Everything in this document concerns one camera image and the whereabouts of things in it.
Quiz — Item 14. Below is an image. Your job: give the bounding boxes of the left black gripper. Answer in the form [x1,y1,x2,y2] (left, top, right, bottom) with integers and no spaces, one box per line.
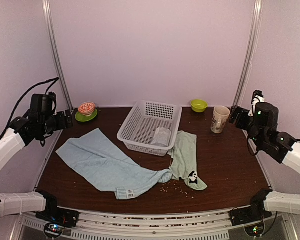
[40,109,73,136]

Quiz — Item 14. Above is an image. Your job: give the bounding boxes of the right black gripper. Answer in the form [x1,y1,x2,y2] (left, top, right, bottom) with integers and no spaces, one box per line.
[228,105,263,148]

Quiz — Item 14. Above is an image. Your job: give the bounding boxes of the light blue towel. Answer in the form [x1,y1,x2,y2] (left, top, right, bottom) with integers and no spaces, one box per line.
[56,128,173,200]

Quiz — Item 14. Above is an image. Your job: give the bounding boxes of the green panda towel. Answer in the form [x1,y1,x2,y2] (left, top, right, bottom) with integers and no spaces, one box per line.
[167,131,208,191]

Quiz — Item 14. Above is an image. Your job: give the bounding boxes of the white plastic basket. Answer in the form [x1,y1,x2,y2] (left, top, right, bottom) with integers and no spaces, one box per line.
[117,100,183,157]

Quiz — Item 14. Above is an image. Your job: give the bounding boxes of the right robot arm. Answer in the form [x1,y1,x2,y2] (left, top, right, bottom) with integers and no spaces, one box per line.
[229,102,300,221]

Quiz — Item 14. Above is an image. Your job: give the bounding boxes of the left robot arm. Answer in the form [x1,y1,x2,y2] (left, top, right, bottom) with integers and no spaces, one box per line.
[0,92,73,222]

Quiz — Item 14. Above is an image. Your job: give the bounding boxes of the cream printed mug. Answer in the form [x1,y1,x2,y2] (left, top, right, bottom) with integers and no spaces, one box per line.
[210,106,231,134]

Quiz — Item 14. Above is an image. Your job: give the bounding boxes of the green plate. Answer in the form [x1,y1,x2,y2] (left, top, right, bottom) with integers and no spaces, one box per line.
[75,109,98,123]

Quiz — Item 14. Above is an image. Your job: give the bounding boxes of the red patterned bowl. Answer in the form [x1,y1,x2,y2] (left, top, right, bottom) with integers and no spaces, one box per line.
[78,102,96,116]

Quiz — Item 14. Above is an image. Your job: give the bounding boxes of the lime green bowl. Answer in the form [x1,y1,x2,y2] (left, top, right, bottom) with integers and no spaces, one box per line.
[190,99,208,113]

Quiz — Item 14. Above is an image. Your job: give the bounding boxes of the rolled grey towel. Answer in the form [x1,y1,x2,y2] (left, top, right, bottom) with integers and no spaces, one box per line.
[150,127,172,148]

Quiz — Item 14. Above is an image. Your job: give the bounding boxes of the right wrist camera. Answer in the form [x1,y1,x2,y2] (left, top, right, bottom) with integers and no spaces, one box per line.
[248,90,265,117]

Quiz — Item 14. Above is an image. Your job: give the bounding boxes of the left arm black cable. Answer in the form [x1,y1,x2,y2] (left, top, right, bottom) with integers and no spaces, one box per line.
[0,77,60,148]

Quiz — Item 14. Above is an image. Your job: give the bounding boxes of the right aluminium frame post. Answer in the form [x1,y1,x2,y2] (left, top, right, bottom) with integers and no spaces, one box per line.
[232,0,264,107]

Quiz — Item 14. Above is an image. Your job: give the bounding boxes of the aluminium frame post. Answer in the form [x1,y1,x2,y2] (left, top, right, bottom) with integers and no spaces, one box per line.
[42,0,74,111]
[232,0,264,107]

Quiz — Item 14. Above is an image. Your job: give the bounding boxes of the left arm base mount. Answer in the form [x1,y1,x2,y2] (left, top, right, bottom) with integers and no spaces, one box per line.
[35,208,80,239]

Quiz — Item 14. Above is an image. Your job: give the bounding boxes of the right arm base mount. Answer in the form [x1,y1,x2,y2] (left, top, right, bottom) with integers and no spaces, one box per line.
[229,206,273,238]

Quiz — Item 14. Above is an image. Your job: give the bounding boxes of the front aluminium rail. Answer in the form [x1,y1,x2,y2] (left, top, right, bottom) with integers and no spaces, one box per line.
[14,208,298,240]

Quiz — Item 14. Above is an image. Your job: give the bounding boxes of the left aluminium frame post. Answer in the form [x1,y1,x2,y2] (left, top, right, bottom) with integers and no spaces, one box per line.
[42,0,74,111]

